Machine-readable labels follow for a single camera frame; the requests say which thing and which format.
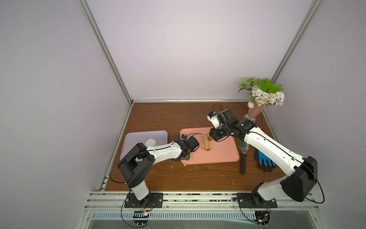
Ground wooden rolling pin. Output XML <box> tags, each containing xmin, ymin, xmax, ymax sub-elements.
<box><xmin>203</xmin><ymin>134</ymin><xmax>213</xmax><ymax>151</ymax></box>

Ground pink silicone mat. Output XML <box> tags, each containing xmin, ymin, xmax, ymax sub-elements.
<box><xmin>180</xmin><ymin>127</ymin><xmax>240</xmax><ymax>165</ymax></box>

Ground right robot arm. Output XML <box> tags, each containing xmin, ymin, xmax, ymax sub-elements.
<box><xmin>207</xmin><ymin>109</ymin><xmax>317</xmax><ymax>202</ymax></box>

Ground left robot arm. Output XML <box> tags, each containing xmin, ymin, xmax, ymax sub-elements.
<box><xmin>117</xmin><ymin>135</ymin><xmax>200</xmax><ymax>201</ymax></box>

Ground large dough ball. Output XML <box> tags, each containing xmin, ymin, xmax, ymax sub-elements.
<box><xmin>145</xmin><ymin>138</ymin><xmax>157</xmax><ymax>147</ymax></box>

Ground pink glass vase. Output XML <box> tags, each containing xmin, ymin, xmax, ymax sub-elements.
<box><xmin>244</xmin><ymin>106</ymin><xmax>264</xmax><ymax>123</ymax></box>

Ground artificial flower bouquet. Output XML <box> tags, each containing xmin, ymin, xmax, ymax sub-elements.
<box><xmin>238</xmin><ymin>78</ymin><xmax>286</xmax><ymax>108</ymax></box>

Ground blue work glove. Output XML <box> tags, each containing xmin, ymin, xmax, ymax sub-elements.
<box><xmin>254</xmin><ymin>149</ymin><xmax>276</xmax><ymax>172</ymax></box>

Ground purple silicone mat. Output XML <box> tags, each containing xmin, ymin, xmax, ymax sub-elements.
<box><xmin>120</xmin><ymin>130</ymin><xmax>168</xmax><ymax>160</ymax></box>

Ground black handled metal scraper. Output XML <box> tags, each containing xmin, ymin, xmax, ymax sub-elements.
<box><xmin>239</xmin><ymin>140</ymin><xmax>249</xmax><ymax>175</ymax></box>

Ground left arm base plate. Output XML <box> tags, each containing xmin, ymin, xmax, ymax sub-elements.
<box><xmin>124</xmin><ymin>193</ymin><xmax>164</xmax><ymax>209</ymax></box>

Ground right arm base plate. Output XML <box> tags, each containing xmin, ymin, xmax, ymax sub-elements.
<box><xmin>236</xmin><ymin>193</ymin><xmax>278</xmax><ymax>209</ymax></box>

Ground aluminium frame rail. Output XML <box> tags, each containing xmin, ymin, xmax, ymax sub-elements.
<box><xmin>83</xmin><ymin>191</ymin><xmax>319</xmax><ymax>210</ymax></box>

